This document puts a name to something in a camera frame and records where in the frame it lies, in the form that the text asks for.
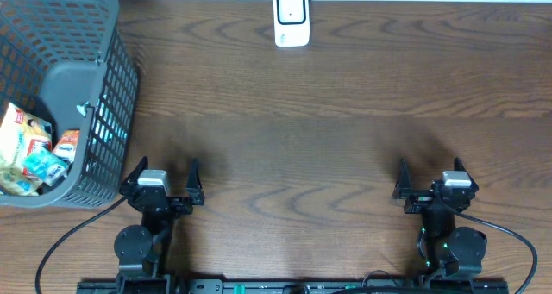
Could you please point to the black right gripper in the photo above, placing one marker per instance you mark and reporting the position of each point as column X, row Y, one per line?
column 404, row 190

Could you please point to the orange tissue pack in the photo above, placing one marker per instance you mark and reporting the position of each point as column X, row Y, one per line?
column 66, row 147

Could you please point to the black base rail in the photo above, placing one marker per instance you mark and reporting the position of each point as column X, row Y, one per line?
column 217, row 286

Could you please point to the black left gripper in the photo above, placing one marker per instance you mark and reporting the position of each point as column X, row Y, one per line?
column 171, row 201

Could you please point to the yellow snack bag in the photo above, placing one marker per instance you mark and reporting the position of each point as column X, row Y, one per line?
column 21, row 134

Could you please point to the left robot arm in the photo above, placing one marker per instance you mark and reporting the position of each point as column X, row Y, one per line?
column 142, row 249

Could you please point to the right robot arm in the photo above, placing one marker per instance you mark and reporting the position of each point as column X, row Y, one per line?
column 450, row 251

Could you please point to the dark grey plastic basket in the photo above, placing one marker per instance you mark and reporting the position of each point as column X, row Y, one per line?
column 65, row 62

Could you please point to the teal snack packet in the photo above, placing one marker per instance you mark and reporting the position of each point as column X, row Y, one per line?
column 45, row 165

